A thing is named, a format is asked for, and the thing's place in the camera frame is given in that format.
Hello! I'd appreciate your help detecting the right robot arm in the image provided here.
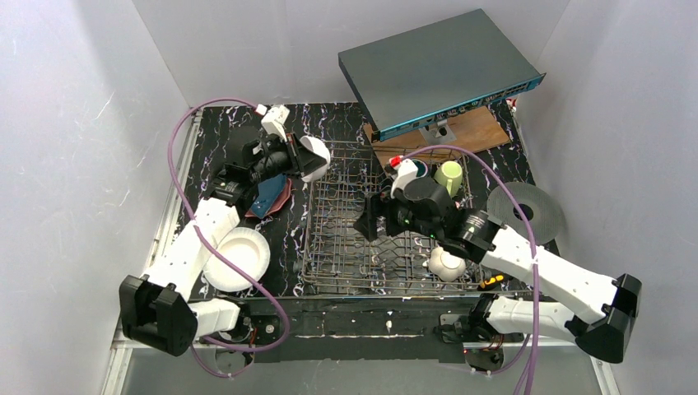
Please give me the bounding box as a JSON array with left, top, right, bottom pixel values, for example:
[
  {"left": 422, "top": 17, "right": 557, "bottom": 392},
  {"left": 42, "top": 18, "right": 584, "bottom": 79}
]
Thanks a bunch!
[{"left": 353, "top": 178, "right": 643, "bottom": 364}]

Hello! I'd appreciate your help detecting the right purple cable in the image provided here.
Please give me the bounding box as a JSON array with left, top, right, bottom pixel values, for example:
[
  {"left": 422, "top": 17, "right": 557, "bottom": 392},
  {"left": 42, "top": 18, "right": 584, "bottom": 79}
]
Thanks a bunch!
[{"left": 400, "top": 145, "right": 542, "bottom": 395}]

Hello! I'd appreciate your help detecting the grey network switch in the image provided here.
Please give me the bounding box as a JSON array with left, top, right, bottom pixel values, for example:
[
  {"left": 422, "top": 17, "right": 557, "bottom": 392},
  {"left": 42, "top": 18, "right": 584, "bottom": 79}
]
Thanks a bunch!
[{"left": 337, "top": 9, "right": 546, "bottom": 142}]

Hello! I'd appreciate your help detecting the patterned white bowl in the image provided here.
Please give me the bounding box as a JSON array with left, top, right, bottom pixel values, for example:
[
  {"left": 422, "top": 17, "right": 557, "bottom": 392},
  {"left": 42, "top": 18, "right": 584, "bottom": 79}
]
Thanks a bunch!
[{"left": 300, "top": 136, "right": 331, "bottom": 183}]

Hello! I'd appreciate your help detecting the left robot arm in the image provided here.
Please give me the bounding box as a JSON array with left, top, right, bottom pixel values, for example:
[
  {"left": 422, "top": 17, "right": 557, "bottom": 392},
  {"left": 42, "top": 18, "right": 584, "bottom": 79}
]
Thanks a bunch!
[{"left": 119, "top": 127, "right": 331, "bottom": 356}]

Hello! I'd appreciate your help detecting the dark blue plate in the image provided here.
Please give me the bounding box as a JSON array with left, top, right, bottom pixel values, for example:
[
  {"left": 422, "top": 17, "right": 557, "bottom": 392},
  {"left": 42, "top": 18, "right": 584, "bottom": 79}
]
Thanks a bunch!
[{"left": 249, "top": 174, "right": 287, "bottom": 218}]

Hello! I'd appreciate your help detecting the grey wire dish rack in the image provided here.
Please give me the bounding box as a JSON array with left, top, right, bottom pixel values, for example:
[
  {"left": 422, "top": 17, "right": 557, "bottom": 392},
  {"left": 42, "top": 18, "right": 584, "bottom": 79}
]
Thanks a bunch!
[{"left": 300, "top": 141, "right": 485, "bottom": 296}]

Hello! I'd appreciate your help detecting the white plate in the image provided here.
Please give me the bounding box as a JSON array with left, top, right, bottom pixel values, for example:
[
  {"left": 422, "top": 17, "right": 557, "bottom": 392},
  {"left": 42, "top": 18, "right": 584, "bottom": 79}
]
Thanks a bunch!
[{"left": 203, "top": 227, "right": 271, "bottom": 292}]

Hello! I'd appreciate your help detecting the dark green mug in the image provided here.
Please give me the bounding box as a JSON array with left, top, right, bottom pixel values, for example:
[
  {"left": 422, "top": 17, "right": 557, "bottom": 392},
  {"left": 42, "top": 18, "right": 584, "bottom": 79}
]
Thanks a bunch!
[{"left": 412, "top": 159, "right": 430, "bottom": 178}]

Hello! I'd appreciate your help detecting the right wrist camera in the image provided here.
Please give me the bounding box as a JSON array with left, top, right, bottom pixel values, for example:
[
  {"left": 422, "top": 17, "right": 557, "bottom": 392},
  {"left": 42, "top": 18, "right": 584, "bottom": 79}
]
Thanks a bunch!
[{"left": 388, "top": 156, "right": 418, "bottom": 198}]

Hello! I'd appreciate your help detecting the light green mug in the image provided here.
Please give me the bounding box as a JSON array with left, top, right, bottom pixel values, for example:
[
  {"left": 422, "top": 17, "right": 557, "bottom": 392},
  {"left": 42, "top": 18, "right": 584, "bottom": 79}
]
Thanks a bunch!
[{"left": 433, "top": 160, "right": 463, "bottom": 198}]

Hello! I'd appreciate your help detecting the yellow black screwdriver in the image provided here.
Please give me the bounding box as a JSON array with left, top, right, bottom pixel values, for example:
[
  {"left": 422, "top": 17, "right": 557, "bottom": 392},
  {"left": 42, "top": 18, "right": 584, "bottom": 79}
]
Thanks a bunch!
[{"left": 477, "top": 274, "right": 506, "bottom": 291}]

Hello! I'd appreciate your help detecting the wooden board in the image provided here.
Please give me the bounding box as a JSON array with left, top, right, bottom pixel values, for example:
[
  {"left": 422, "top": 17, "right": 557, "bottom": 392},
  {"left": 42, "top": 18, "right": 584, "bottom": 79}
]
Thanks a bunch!
[{"left": 359, "top": 107, "right": 510, "bottom": 175}]

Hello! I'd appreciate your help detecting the pink mug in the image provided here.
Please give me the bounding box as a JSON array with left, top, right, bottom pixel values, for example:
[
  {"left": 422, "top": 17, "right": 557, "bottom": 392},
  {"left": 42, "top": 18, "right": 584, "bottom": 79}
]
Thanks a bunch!
[{"left": 427, "top": 247, "right": 466, "bottom": 282}]

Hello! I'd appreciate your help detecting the maroon plate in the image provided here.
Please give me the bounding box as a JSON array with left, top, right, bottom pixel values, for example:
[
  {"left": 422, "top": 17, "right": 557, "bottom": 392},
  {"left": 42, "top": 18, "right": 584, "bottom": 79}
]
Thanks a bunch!
[{"left": 244, "top": 179, "right": 292, "bottom": 219}]

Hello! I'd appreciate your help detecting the grey filament spool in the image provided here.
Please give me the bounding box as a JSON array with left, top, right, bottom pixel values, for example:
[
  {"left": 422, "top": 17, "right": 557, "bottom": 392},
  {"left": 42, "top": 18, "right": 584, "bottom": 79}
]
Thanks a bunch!
[{"left": 486, "top": 182, "right": 565, "bottom": 245}]

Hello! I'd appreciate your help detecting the metal switch stand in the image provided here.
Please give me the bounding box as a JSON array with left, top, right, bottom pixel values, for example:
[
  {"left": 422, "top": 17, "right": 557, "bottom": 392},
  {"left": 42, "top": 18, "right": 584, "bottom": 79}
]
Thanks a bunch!
[{"left": 419, "top": 120, "right": 457, "bottom": 146}]

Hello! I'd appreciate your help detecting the aluminium frame rail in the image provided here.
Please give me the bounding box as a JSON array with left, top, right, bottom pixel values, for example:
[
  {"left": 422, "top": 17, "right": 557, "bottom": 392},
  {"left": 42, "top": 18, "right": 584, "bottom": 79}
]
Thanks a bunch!
[{"left": 100, "top": 109, "right": 202, "bottom": 394}]

